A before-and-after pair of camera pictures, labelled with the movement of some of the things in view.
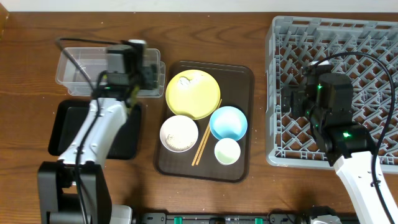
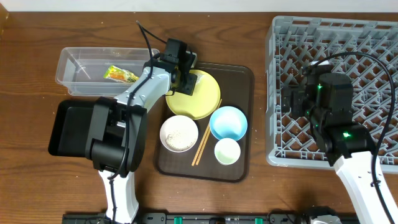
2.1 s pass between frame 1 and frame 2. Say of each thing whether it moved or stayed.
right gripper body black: stayed
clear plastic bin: stayed
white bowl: stayed
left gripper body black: moved
